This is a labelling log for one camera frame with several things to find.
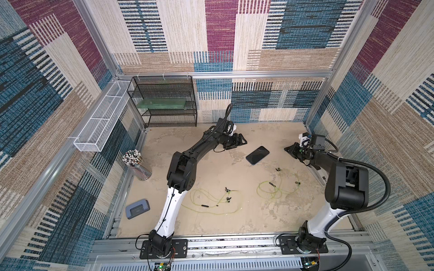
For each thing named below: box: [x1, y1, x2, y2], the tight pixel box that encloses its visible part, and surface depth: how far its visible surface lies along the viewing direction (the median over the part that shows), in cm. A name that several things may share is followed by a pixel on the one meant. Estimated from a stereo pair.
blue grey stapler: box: [125, 198, 151, 220], surface depth 85 cm
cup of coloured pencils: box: [122, 149, 153, 182], surface depth 85 cm
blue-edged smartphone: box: [245, 145, 270, 166], surface depth 107 cm
